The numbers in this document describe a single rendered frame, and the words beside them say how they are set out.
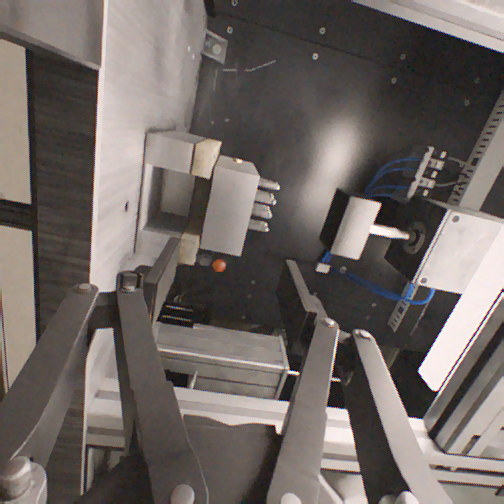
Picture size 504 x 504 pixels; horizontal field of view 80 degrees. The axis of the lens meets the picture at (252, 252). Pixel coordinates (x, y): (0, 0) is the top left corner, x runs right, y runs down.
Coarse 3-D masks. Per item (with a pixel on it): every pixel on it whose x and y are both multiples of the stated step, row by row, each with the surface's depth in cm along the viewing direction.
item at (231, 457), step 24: (192, 432) 9; (216, 432) 9; (240, 432) 9; (264, 432) 10; (216, 456) 8; (240, 456) 9; (264, 456) 9; (120, 480) 7; (216, 480) 8; (240, 480) 8; (264, 480) 8
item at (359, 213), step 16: (336, 192) 45; (352, 192) 44; (336, 208) 46; (352, 208) 40; (368, 208) 40; (336, 224) 47; (352, 224) 41; (368, 224) 41; (384, 224) 45; (320, 240) 47; (336, 240) 42; (352, 240) 42; (400, 240) 45; (416, 240) 45; (352, 256) 43
